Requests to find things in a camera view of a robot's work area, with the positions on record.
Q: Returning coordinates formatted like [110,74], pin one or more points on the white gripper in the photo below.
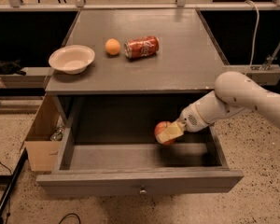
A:
[191,118]

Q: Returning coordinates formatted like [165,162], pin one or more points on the red apple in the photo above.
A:
[161,136]

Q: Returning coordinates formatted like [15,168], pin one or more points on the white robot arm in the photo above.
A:
[233,94]

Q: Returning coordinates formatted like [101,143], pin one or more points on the open grey top drawer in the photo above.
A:
[109,148]

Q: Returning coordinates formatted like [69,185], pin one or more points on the metal drawer knob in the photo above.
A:
[142,191]

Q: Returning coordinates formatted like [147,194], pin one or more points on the grey wooden cabinet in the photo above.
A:
[149,63]

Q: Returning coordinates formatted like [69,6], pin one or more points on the red soda can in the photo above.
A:
[141,47]

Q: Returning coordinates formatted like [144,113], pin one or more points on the orange fruit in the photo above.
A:
[112,46]

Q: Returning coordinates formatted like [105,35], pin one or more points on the white bowl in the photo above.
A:
[72,59]

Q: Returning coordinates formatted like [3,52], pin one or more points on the cardboard box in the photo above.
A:
[42,152]

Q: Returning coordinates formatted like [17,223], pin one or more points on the black object on shelf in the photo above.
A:
[11,68]

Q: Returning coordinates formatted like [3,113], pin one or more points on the black floor rail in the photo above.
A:
[9,182]

